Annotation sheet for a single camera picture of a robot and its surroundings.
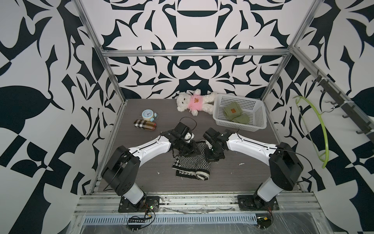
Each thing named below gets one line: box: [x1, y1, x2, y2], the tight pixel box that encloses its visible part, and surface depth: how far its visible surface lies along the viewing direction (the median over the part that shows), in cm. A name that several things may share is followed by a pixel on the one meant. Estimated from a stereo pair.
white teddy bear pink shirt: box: [176, 88, 218, 117], surface depth 110 cm
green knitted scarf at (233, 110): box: [223, 101, 244, 122], surface depth 105 cm
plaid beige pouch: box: [133, 119, 157, 131], surface depth 104 cm
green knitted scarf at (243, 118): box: [231, 114, 250, 125], surface depth 103 cm
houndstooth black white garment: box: [171, 140, 212, 181], surface depth 85 cm
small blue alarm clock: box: [141, 108, 159, 122], surface depth 107 cm
